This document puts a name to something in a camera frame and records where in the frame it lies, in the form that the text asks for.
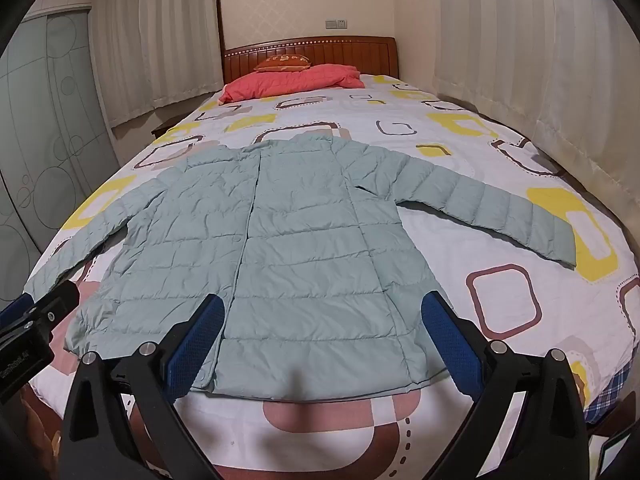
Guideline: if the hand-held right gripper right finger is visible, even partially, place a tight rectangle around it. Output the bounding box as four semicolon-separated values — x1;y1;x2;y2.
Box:
421;291;591;480

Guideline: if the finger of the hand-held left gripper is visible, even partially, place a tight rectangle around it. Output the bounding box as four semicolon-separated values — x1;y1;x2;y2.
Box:
0;280;80;348

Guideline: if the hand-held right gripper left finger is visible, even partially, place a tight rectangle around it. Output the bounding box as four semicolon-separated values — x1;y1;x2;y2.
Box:
59;294;226;480

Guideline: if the light green puffer jacket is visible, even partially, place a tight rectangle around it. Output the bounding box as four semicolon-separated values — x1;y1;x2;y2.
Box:
22;135;576;402

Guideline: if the bed with patterned sheet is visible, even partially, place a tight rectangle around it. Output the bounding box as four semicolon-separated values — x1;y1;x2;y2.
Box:
27;74;640;480

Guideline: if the blue plaid cloth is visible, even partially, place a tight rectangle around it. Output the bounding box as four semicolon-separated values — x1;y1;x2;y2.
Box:
582;360;633;423

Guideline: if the wardrobe with frosted glass doors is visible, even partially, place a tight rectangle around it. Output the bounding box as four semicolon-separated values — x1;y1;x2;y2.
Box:
0;0;121;306

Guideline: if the coral pink quilt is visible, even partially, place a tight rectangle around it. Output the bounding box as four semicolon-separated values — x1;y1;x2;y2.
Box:
219;63;364;105

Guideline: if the cream curtain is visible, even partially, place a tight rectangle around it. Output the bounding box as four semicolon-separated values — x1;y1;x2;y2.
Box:
90;0;224;128
435;0;640;221

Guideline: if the orange cushion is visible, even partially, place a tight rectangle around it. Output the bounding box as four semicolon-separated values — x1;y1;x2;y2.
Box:
253;54;312;73

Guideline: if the wooden headboard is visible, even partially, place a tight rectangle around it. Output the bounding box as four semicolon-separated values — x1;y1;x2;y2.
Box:
223;36;399;85

